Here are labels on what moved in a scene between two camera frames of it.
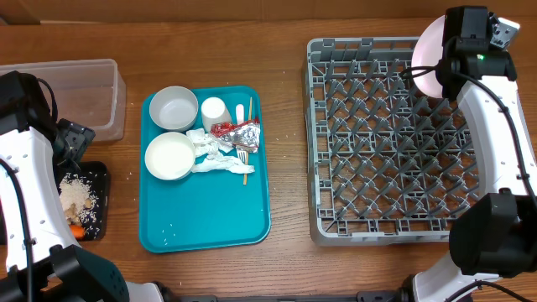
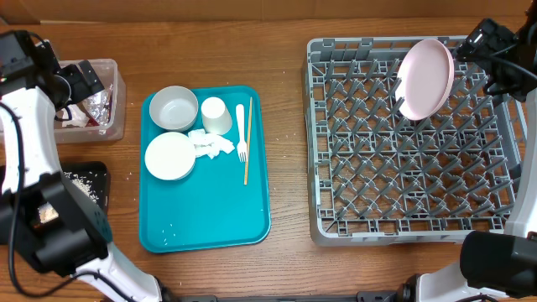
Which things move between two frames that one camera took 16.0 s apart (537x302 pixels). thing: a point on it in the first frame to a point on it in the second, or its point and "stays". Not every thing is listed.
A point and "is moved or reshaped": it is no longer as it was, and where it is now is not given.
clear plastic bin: [91, 94] stays
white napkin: [215, 162] to [78, 117]
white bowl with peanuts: [169, 156] stays
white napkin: [205, 143] stays
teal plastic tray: [207, 209] stays
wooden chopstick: [247, 153] stays
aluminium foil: [246, 135] to [99, 105]
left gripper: [77, 136] to [81, 88]
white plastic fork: [242, 154] stays
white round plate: [428, 53] is moved or reshaped
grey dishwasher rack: [386, 163] stays
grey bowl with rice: [174, 108] stays
